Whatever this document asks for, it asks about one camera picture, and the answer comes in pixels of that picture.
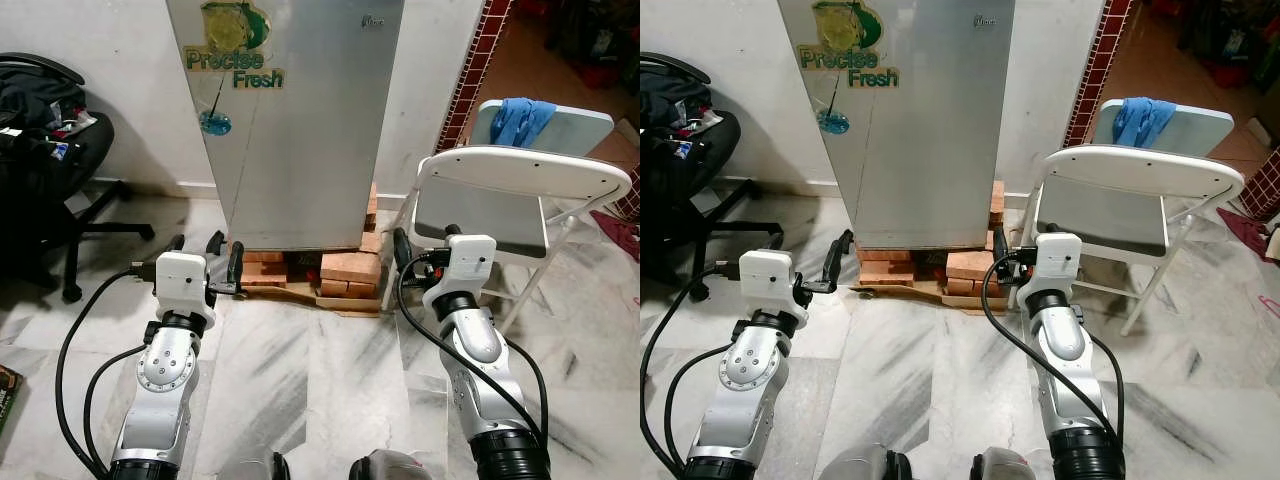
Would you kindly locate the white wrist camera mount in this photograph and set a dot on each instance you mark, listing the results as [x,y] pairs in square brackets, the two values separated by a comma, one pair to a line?
[1058,258]
[470,260]
[183,280]
[765,280]

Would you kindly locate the red plastic tub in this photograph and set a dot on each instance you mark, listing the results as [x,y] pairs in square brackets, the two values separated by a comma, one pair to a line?
[1225,74]
[600,75]

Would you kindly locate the wooden pallet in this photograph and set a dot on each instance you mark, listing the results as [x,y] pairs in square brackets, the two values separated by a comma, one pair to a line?
[960,303]
[340,303]

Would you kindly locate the grey robot right leg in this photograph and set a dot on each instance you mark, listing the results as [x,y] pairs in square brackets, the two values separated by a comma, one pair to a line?
[390,468]
[1005,468]

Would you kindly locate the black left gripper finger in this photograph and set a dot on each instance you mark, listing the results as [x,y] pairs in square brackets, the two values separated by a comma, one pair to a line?
[237,263]
[776,243]
[841,255]
[176,244]

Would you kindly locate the grey folding chair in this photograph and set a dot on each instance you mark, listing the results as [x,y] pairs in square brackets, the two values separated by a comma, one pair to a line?
[580,125]
[1195,125]

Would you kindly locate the grey robot leg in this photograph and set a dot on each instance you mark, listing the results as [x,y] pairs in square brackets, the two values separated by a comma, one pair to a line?
[1005,468]
[255,468]
[390,468]
[860,467]

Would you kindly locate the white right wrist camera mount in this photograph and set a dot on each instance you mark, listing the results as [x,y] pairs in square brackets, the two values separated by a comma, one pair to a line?
[1058,258]
[470,260]

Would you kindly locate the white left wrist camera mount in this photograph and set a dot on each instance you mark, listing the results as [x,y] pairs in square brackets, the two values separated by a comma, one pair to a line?
[183,280]
[765,280]

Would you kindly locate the silver fridge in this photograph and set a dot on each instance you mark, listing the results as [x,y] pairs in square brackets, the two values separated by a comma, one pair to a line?
[920,150]
[300,150]

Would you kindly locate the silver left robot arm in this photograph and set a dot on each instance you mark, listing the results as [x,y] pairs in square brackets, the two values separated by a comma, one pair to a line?
[165,375]
[745,375]

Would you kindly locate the black office chair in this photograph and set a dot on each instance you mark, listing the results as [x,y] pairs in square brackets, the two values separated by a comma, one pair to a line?
[722,160]
[92,165]

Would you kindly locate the white folding chair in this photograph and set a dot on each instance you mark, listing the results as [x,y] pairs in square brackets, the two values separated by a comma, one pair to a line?
[520,172]
[1140,170]

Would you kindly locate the grey robot left leg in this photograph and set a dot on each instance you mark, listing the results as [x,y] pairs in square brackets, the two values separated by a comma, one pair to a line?
[860,467]
[255,468]

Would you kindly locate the pink clothes hanger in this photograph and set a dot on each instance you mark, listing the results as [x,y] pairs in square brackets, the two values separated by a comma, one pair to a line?
[1268,301]

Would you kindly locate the black bag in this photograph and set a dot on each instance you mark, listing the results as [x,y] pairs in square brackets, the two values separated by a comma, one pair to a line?
[665,105]
[35,105]

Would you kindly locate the beige cloth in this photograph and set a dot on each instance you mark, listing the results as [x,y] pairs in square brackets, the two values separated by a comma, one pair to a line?
[1273,238]

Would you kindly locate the blue cloth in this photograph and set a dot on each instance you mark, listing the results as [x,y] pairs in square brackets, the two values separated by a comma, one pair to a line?
[1140,118]
[520,118]

